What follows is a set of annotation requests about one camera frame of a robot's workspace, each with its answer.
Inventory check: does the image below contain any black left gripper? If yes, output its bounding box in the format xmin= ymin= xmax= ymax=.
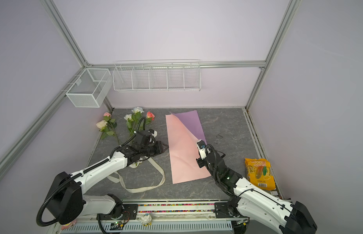
xmin=141 ymin=140 xmax=169 ymax=158

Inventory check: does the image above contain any pink purple wrapping paper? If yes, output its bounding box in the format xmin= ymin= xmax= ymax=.
xmin=165 ymin=110 xmax=210 ymax=184

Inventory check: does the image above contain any red pink fake rose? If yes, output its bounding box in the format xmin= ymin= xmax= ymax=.
xmin=145 ymin=112 xmax=155 ymax=125

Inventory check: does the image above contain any white fake rose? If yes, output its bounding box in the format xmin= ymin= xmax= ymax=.
xmin=124 ymin=107 xmax=144 ymax=136

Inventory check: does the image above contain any cream fake rose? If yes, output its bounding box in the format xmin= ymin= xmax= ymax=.
xmin=96 ymin=120 xmax=114 ymax=139

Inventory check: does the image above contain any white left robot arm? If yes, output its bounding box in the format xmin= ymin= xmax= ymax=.
xmin=36 ymin=129 xmax=169 ymax=227

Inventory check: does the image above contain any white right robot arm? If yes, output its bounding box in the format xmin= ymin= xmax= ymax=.
xmin=196 ymin=140 xmax=317 ymax=234

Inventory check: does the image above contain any yellow snack bag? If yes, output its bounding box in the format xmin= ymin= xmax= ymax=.
xmin=245 ymin=159 xmax=276 ymax=191

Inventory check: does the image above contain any cream printed ribbon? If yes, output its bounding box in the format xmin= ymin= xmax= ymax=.
xmin=107 ymin=159 xmax=166 ymax=194

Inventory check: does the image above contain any white crumpled toy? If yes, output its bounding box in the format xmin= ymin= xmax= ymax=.
xmin=140 ymin=213 xmax=152 ymax=226

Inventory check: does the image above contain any white mesh box basket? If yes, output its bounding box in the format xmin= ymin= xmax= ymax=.
xmin=66 ymin=68 xmax=113 ymax=108

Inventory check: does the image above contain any pink green round toy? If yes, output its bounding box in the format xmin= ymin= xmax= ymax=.
xmin=61 ymin=220 xmax=77 ymax=231

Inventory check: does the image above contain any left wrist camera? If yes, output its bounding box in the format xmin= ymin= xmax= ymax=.
xmin=147 ymin=129 xmax=158 ymax=137

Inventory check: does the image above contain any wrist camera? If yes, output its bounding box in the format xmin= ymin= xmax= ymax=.
xmin=197 ymin=139 xmax=206 ymax=160
xmin=147 ymin=129 xmax=158 ymax=137

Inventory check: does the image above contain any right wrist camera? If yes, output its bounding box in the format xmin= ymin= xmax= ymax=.
xmin=197 ymin=139 xmax=206 ymax=160

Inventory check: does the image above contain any front rail base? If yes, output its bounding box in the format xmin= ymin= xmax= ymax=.
xmin=46 ymin=199 xmax=290 ymax=234

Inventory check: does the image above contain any white wire shelf basket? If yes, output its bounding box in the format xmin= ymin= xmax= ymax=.
xmin=113 ymin=59 xmax=202 ymax=91

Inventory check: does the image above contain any aluminium enclosure frame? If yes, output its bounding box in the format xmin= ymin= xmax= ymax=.
xmin=0 ymin=1 xmax=300 ymax=182

